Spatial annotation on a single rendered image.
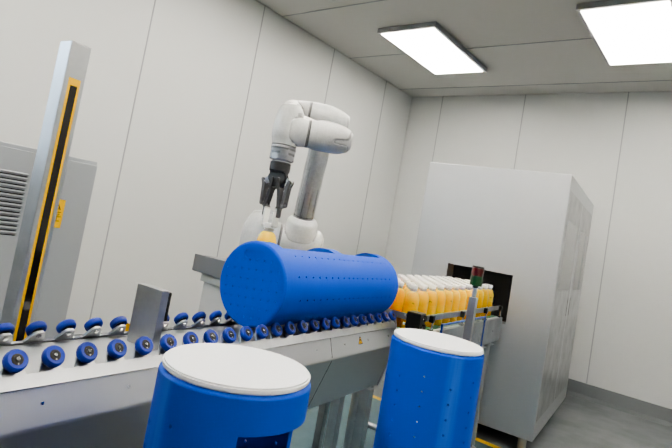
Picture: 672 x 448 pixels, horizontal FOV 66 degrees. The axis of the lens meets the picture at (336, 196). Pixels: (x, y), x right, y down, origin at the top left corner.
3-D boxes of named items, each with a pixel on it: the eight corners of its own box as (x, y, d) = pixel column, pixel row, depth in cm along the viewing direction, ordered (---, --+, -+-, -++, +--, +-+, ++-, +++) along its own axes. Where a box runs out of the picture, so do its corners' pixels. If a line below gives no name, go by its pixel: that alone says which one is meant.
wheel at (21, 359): (-2, 352, 99) (4, 348, 98) (23, 350, 103) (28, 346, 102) (2, 375, 98) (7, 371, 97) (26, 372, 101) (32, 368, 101)
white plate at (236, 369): (142, 372, 84) (141, 379, 84) (311, 399, 86) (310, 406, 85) (183, 335, 112) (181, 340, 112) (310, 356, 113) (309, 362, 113)
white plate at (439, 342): (498, 349, 164) (497, 353, 164) (421, 326, 182) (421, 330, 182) (459, 355, 143) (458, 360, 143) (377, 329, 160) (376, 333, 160)
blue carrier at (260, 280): (213, 321, 178) (223, 237, 181) (342, 310, 252) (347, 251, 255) (280, 334, 163) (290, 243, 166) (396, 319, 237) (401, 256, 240)
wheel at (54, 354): (38, 348, 106) (43, 344, 105) (59, 346, 109) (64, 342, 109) (41, 370, 104) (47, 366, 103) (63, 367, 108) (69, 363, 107)
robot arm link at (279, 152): (286, 144, 182) (283, 161, 181) (301, 150, 189) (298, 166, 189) (266, 142, 186) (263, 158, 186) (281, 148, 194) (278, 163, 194)
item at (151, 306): (126, 340, 139) (137, 283, 140) (138, 339, 142) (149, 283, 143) (150, 351, 134) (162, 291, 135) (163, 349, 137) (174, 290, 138)
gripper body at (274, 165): (265, 158, 187) (260, 184, 186) (284, 160, 182) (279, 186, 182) (278, 162, 193) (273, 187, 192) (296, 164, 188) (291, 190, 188)
